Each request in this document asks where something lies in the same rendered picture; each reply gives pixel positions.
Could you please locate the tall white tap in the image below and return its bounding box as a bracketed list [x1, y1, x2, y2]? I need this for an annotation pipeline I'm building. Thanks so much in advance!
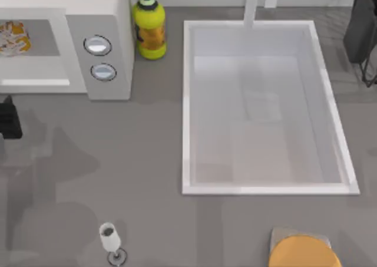
[243, 0, 260, 29]

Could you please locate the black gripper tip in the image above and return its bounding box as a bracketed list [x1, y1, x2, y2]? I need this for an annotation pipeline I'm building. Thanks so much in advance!
[0, 95, 24, 140]

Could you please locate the clear stemmed glass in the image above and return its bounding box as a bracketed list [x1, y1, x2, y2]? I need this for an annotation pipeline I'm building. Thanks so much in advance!
[98, 222, 128, 266]

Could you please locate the white sink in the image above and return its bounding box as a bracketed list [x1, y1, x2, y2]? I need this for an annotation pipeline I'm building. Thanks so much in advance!
[181, 19, 361, 196]

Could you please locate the orange round bread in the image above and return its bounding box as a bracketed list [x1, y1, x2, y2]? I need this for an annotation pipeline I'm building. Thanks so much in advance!
[269, 234, 342, 267]

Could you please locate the pale microwave oven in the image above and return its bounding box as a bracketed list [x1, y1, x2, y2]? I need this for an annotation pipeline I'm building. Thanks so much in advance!
[0, 0, 137, 102]

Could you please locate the yellow and white food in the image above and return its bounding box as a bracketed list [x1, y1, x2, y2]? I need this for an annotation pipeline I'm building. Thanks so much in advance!
[0, 20, 32, 57]

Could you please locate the black wire rack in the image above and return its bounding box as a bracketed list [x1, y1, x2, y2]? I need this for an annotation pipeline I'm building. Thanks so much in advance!
[343, 0, 377, 88]

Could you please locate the yellow green bottle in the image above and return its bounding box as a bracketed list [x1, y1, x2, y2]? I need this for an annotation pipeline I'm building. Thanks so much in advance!
[131, 0, 167, 60]

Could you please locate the round microwave knob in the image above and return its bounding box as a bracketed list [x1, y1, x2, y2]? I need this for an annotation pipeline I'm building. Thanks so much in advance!
[83, 35, 113, 57]
[90, 62, 118, 82]

